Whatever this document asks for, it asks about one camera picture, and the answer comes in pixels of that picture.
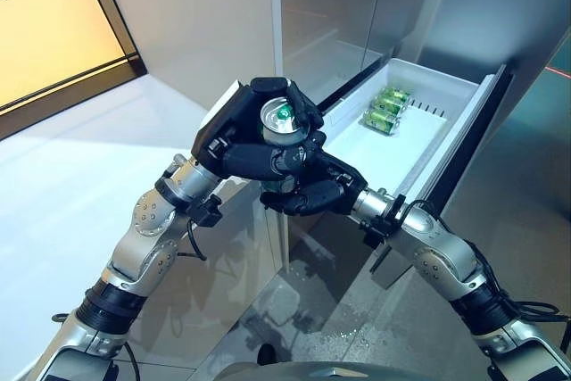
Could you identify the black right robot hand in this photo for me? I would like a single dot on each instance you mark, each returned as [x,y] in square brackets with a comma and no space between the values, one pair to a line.
[330,184]

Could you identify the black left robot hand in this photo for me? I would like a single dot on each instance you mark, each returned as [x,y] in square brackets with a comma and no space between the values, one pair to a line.
[232,122]

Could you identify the tall green beer can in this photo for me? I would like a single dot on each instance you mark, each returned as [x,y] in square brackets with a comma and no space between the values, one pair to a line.
[278,122]

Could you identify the white fridge drawer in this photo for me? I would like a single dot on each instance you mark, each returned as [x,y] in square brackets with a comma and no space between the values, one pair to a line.
[379,153]

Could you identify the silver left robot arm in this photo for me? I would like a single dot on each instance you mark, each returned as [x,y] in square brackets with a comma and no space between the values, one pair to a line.
[143,238]

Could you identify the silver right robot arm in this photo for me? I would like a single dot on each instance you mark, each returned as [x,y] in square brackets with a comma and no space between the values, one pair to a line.
[446,256]

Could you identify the stainless steel fridge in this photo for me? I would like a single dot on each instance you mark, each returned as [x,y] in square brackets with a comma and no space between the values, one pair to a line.
[334,6]

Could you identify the small green drink can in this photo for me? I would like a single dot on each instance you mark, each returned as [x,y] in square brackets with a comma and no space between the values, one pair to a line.
[381,121]
[398,94]
[390,105]

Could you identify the tall white cabinet panel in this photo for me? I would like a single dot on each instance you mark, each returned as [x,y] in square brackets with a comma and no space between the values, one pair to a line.
[201,24]

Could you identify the white counter cabinet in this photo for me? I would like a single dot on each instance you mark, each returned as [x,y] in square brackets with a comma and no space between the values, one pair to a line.
[67,202]

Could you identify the grey robot torso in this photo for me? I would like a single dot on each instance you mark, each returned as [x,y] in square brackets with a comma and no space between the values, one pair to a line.
[312,372]

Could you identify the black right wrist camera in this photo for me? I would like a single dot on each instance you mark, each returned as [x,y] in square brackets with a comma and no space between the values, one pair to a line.
[383,222]

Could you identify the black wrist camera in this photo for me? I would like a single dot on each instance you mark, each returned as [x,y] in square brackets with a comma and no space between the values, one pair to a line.
[383,222]
[206,211]

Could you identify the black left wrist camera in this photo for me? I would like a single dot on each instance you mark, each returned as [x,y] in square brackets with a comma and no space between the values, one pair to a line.
[206,211]

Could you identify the amber window with dark frame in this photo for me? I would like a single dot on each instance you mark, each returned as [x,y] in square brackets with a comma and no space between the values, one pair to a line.
[49,33]

